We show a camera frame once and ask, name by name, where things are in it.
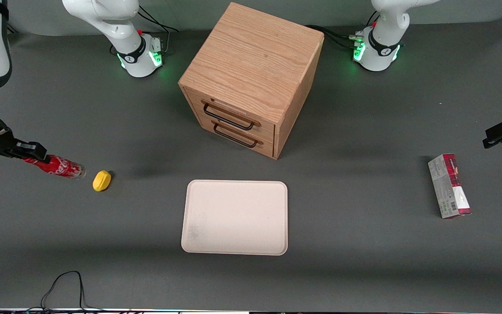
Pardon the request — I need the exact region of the black left arm base cable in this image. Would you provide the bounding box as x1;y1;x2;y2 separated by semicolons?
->
305;24;365;49

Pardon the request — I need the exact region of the beige rectangular tray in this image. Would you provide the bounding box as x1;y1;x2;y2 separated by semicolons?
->
181;179;288;256

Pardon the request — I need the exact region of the thin black looped cable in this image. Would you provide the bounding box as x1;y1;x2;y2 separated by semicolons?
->
24;270;103;313

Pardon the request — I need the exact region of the black right arm base cable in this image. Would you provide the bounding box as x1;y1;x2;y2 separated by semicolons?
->
137;8;180;56

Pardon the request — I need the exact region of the narrow black drawer handle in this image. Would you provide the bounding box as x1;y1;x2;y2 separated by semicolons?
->
212;122;263;148

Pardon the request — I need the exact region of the red coke bottle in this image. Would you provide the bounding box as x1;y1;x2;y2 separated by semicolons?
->
23;154;87;180

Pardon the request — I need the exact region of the red and white carton box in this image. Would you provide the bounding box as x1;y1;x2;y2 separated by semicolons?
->
427;153;472;219

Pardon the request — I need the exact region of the wooden drawer cabinet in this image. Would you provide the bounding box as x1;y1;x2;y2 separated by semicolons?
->
178;2;325;160

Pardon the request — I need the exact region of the wide black drawer handle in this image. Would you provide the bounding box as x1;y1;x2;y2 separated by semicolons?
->
201;101;261;131

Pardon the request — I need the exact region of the yellow plastic lemon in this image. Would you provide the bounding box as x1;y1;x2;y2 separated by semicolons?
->
92;170;112;192

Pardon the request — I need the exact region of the black arm base cable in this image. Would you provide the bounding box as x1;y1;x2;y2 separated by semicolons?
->
305;24;365;49
137;8;180;56

